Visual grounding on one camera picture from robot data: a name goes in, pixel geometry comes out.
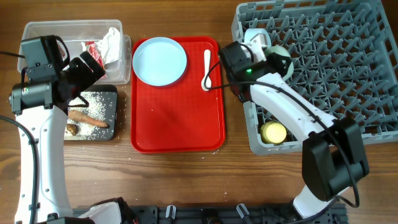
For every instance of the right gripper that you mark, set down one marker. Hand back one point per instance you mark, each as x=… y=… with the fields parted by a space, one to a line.
x=278 y=66

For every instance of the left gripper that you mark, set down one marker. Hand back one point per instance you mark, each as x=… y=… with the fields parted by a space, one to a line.
x=89 y=77

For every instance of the green bowl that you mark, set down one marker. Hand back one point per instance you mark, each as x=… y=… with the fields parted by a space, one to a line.
x=279 y=50

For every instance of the red snack wrapper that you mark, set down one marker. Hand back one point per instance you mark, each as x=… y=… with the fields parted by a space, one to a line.
x=91 y=47

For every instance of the white bowl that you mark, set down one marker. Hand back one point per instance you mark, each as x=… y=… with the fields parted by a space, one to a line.
x=250 y=33

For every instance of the white rice pile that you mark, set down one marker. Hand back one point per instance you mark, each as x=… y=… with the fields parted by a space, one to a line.
x=91 y=117

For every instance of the brown carrot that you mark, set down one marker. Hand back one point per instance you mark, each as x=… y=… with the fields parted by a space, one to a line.
x=79 y=117

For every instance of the white tissue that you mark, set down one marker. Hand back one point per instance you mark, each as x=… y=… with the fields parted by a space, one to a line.
x=109 y=46

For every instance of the brown food scrap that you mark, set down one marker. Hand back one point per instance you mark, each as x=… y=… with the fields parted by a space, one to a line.
x=72 y=129

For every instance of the yellow plastic cup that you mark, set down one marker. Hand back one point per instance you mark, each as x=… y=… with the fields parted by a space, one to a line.
x=273 y=132

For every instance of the white plastic spoon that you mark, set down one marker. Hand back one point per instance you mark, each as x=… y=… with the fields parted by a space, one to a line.
x=206 y=81

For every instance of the light blue plate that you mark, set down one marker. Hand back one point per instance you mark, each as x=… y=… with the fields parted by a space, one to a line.
x=159 y=61

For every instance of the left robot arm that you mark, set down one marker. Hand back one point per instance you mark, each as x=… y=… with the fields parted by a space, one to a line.
x=40 y=106

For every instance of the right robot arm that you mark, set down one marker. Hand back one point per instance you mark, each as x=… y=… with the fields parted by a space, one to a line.
x=333 y=152

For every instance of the grey dishwasher rack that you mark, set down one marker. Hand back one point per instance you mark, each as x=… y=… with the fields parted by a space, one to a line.
x=344 y=54

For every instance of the black plastic tray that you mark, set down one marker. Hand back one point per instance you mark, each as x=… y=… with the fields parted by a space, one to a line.
x=99 y=102

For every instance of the clear plastic bin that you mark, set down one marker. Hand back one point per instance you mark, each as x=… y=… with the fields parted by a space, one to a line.
x=77 y=31

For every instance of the red serving tray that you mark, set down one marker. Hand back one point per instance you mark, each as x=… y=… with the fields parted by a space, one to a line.
x=182 y=116

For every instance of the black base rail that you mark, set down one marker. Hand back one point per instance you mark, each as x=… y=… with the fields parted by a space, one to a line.
x=266 y=214

